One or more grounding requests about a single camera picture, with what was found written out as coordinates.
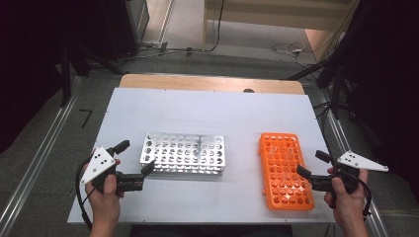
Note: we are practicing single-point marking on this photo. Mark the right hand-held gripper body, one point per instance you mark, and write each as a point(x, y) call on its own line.
point(354, 161)

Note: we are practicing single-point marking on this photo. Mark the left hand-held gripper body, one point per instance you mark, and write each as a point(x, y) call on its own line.
point(126, 182)

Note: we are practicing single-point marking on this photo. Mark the orange plastic test tube rack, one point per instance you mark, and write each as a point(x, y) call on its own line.
point(283, 194)

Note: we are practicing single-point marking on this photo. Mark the silver metal test tube rack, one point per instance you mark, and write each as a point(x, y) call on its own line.
point(184, 153)

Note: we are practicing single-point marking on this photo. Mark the person's left hand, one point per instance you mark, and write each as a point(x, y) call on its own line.
point(105, 204)

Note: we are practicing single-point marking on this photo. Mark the person's right hand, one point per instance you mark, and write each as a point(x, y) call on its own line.
point(346, 205)

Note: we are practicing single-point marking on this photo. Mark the black metal stand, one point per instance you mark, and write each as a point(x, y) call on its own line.
point(66, 79)
point(335, 95)

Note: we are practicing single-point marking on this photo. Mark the white board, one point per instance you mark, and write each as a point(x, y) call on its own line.
point(204, 112)

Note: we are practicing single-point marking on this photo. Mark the dark curtain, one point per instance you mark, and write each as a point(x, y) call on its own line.
point(388, 82)

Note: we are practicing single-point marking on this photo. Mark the person's dark clothing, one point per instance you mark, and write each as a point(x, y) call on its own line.
point(210, 231)

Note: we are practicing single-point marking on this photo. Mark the wooden table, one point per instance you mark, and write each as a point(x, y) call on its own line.
point(204, 83)

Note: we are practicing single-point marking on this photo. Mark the dark cabinet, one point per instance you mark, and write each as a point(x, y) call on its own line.
point(122, 26)

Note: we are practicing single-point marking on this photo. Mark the light wooden furniture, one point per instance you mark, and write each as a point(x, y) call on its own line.
point(276, 15)

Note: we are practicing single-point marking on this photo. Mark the aluminium floor rail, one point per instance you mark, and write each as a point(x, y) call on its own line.
point(36, 161)
point(342, 141)

